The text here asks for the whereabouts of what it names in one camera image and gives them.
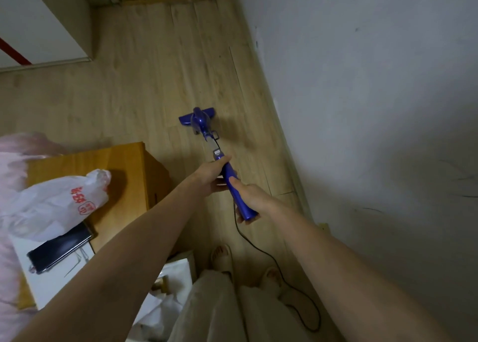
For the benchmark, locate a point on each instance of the person's right hand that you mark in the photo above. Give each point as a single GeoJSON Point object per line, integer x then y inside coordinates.
{"type": "Point", "coordinates": [257, 201]}

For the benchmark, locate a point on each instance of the person's left hand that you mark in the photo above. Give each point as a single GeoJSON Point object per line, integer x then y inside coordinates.
{"type": "Point", "coordinates": [209, 173]}

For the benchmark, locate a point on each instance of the person's right thumb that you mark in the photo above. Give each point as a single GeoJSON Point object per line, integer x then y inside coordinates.
{"type": "Point", "coordinates": [236, 184]}

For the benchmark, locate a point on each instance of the person's left thumb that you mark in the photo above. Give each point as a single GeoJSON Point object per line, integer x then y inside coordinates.
{"type": "Point", "coordinates": [222, 161]}

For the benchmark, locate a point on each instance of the blue stick vacuum cleaner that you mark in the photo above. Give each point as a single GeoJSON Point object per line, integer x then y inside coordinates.
{"type": "Point", "coordinates": [235, 188]}

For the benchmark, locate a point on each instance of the person's right forearm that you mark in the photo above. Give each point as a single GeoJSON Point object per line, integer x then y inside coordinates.
{"type": "Point", "coordinates": [354, 278]}

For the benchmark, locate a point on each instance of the person's left forearm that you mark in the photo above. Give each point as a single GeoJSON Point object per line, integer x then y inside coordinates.
{"type": "Point", "coordinates": [123, 259]}

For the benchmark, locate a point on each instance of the beige slipper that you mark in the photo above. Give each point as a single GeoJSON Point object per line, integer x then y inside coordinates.
{"type": "Point", "coordinates": [272, 277]}
{"type": "Point", "coordinates": [222, 259]}

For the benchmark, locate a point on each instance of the wooden bedside cabinet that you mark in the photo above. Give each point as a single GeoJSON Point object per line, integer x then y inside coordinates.
{"type": "Point", "coordinates": [130, 173]}

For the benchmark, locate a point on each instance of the white paper bag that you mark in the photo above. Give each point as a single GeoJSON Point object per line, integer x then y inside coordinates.
{"type": "Point", "coordinates": [171, 289]}

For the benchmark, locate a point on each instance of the person's beige trousers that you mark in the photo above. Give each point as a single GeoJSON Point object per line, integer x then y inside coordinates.
{"type": "Point", "coordinates": [220, 312]}

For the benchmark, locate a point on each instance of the white plastic bag red print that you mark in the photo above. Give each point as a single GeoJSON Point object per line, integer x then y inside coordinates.
{"type": "Point", "coordinates": [56, 203]}

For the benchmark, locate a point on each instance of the black smartphone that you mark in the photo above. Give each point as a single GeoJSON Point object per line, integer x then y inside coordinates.
{"type": "Point", "coordinates": [59, 249]}

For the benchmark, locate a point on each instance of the white flat box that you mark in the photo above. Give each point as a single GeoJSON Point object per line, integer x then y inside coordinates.
{"type": "Point", "coordinates": [52, 282]}

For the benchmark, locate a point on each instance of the white wardrobe with red stripe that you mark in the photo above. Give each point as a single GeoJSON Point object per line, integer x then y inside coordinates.
{"type": "Point", "coordinates": [41, 20]}

